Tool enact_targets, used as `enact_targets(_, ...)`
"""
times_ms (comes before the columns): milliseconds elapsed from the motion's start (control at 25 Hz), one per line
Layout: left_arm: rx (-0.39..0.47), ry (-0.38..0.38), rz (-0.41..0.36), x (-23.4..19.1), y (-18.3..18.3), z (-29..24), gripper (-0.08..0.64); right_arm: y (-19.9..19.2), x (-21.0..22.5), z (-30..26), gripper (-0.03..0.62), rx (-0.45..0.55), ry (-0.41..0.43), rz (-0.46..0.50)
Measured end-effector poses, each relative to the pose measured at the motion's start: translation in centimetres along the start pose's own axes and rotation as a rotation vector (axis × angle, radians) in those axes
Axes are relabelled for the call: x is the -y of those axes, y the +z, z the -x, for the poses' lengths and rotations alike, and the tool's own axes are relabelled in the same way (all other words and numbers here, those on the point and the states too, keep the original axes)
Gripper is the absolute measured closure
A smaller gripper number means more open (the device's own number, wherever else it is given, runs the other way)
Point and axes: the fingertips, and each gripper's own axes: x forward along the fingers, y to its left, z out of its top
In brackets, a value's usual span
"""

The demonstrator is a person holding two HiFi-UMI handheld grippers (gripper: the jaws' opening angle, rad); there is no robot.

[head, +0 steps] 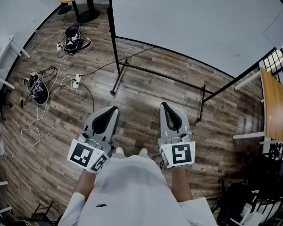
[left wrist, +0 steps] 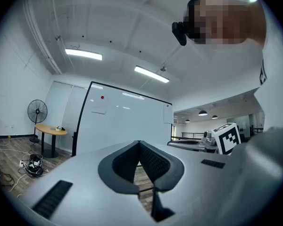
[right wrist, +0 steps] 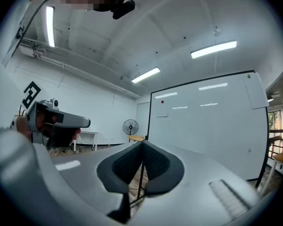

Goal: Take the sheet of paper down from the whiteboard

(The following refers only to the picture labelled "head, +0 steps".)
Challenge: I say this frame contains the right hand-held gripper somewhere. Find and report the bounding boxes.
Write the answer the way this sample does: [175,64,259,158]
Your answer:
[157,101,196,170]

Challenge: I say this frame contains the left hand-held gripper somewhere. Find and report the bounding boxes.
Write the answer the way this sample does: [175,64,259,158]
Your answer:
[66,106,120,174]

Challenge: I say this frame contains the black-framed whiteboard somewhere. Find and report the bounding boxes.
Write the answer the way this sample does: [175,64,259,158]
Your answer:
[107,0,283,124]

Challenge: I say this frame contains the person's right forearm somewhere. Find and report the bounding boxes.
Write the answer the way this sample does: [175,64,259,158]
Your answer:
[170,166,194,203]

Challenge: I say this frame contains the person's left forearm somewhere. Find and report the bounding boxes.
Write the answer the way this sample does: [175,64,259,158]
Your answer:
[73,168,97,202]

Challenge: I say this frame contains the black helmet with grey gear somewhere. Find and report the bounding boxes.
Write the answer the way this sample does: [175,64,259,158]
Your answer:
[23,71,50,105]

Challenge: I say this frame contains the person's white shirt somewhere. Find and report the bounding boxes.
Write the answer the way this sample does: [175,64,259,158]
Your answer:
[58,153,219,226]

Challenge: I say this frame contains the black chair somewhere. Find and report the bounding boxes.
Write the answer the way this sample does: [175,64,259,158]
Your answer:
[216,149,283,226]

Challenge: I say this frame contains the wooden desk with white legs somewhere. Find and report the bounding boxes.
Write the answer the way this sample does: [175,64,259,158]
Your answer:
[233,66,283,147]

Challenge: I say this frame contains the white metal rack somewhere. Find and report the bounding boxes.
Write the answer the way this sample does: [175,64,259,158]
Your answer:
[0,180,12,218]

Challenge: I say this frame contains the short black cable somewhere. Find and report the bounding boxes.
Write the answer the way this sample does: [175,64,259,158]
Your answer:
[79,81,95,113]

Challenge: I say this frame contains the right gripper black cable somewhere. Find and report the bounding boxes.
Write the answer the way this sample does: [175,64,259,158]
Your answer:
[153,153,166,170]

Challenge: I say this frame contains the long black cable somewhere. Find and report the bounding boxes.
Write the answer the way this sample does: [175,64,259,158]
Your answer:
[79,46,156,77]

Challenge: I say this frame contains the long white cable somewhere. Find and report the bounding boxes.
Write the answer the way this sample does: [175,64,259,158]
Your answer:
[20,75,76,146]

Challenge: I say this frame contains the looped black cable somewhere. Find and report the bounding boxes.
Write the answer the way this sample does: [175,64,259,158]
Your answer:
[23,66,58,105]

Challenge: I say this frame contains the black helmet with cables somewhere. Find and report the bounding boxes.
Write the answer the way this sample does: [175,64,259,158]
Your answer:
[60,24,92,54]

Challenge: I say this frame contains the thin white cable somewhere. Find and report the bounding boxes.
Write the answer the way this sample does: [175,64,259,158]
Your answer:
[25,30,66,59]

